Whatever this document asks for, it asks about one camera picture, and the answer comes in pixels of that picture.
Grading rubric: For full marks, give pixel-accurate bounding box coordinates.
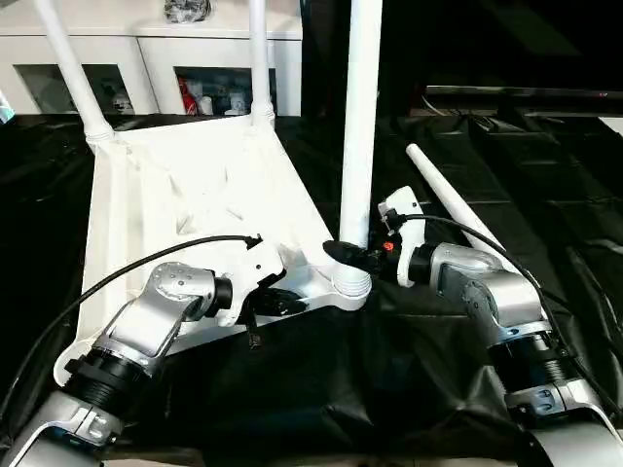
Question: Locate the white plastic table leg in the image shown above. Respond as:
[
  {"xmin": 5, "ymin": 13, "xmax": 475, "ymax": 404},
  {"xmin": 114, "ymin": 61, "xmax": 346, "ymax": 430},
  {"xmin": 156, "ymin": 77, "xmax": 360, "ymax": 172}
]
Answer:
[
  {"xmin": 405, "ymin": 144, "xmax": 498, "ymax": 255},
  {"xmin": 32, "ymin": 0, "xmax": 117, "ymax": 143},
  {"xmin": 329, "ymin": 0, "xmax": 385, "ymax": 302},
  {"xmin": 246, "ymin": 0, "xmax": 277, "ymax": 131}
]

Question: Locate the white plastic table top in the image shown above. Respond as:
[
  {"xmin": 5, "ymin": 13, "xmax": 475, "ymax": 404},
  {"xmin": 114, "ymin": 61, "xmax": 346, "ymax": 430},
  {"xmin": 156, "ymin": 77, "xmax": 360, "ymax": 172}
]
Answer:
[{"xmin": 52, "ymin": 115, "xmax": 375, "ymax": 391}]

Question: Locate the black glossy mat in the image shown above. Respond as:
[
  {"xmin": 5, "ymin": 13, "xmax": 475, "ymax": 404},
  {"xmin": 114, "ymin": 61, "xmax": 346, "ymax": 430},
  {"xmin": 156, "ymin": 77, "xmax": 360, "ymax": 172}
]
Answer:
[{"xmin": 0, "ymin": 110, "xmax": 623, "ymax": 467}]

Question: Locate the black flat monitor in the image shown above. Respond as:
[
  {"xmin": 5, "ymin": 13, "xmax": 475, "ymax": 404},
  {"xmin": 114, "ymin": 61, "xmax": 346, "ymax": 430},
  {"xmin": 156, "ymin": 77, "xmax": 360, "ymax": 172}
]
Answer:
[{"xmin": 425, "ymin": 0, "xmax": 623, "ymax": 105}]

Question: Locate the red package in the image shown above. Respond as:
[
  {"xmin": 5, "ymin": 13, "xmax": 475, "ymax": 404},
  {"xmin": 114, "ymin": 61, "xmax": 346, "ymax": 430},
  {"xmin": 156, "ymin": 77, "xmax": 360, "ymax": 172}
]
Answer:
[{"xmin": 176, "ymin": 76, "xmax": 202, "ymax": 115}]

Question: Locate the white glass door cabinet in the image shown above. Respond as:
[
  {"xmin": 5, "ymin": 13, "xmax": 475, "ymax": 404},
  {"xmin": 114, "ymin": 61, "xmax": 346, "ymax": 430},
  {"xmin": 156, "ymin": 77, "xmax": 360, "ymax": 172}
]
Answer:
[{"xmin": 0, "ymin": 0, "xmax": 304, "ymax": 118}]

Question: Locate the pale teal translucent object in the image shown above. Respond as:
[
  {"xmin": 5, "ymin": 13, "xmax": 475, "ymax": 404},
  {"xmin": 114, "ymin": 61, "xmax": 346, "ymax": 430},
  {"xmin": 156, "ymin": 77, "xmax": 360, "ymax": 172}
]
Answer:
[{"xmin": 0, "ymin": 89, "xmax": 18, "ymax": 124}]

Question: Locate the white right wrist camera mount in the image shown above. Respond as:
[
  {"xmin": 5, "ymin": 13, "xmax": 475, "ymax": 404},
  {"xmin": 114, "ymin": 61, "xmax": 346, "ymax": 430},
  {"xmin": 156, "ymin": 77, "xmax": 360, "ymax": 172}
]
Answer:
[{"xmin": 376, "ymin": 185, "xmax": 428, "ymax": 289}]

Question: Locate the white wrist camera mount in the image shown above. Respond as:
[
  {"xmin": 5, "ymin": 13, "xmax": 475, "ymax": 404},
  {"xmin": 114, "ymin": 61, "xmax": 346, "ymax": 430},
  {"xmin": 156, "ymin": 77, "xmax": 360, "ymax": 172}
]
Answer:
[
  {"xmin": 376, "ymin": 185, "xmax": 428, "ymax": 289},
  {"xmin": 217, "ymin": 232, "xmax": 289, "ymax": 328}
]

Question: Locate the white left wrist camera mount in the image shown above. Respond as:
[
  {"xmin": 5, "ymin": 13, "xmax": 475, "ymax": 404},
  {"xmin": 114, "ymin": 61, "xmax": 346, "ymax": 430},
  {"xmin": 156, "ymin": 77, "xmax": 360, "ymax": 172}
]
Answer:
[{"xmin": 217, "ymin": 232, "xmax": 289, "ymax": 328}]

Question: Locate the tangled dark cable bundle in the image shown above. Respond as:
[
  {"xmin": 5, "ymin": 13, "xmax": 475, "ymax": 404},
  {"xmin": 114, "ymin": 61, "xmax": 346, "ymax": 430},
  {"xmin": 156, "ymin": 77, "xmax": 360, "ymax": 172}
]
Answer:
[{"xmin": 163, "ymin": 0, "xmax": 216, "ymax": 24}]

